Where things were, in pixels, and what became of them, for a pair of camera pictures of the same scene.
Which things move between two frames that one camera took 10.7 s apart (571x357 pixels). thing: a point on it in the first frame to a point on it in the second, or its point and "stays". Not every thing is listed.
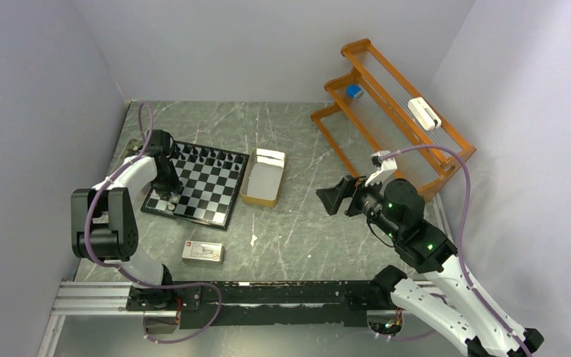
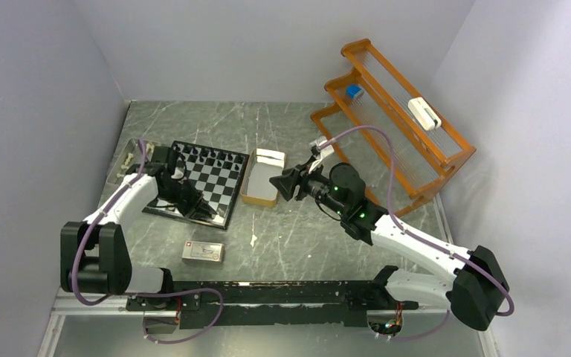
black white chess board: [211, 179] stays
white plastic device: [424, 114] stays
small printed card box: [204, 251] stays
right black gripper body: [366, 199] to [314, 184]
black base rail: [259, 303] stays
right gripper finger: [332, 197] to [288, 184]
